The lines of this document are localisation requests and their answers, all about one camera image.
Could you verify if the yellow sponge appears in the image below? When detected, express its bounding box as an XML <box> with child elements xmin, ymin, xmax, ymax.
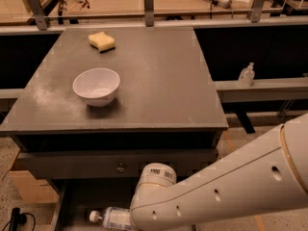
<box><xmin>89</xmin><ymin>32</ymin><xmax>116</xmax><ymax>52</ymax></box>

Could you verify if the blue label plastic bottle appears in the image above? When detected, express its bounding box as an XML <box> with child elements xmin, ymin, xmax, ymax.
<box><xmin>89</xmin><ymin>207</ymin><xmax>134</xmax><ymax>231</ymax></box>

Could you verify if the cardboard box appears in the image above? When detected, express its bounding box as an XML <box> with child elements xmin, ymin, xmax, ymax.
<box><xmin>2</xmin><ymin>149</ymin><xmax>61</xmax><ymax>205</ymax></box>

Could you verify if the clear hand sanitizer bottle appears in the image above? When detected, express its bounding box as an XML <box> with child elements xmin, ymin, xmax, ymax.
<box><xmin>238</xmin><ymin>63</ymin><xmax>255</xmax><ymax>87</ymax></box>

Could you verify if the black power adapter with cable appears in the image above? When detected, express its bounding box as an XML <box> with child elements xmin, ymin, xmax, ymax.
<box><xmin>1</xmin><ymin>207</ymin><xmax>37</xmax><ymax>231</ymax></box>

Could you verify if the closed upper drawer with knob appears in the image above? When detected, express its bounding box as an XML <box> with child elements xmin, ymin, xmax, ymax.
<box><xmin>17</xmin><ymin>149</ymin><xmax>218</xmax><ymax>179</ymax></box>

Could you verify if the metal rail frame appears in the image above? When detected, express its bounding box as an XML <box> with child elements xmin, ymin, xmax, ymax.
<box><xmin>0</xmin><ymin>0</ymin><xmax>308</xmax><ymax>34</ymax></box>

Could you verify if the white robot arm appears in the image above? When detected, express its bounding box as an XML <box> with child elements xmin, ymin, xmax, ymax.
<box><xmin>130</xmin><ymin>115</ymin><xmax>308</xmax><ymax>231</ymax></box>

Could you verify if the grey drawer cabinet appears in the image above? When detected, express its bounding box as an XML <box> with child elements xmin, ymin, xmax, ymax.
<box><xmin>0</xmin><ymin>26</ymin><xmax>229</xmax><ymax>231</ymax></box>

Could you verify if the white bowl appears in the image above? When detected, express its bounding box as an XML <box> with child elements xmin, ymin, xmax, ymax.
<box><xmin>72</xmin><ymin>68</ymin><xmax>120</xmax><ymax>107</ymax></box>

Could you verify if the open middle drawer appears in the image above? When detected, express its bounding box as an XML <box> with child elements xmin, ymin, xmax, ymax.
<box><xmin>50</xmin><ymin>178</ymin><xmax>138</xmax><ymax>231</ymax></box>

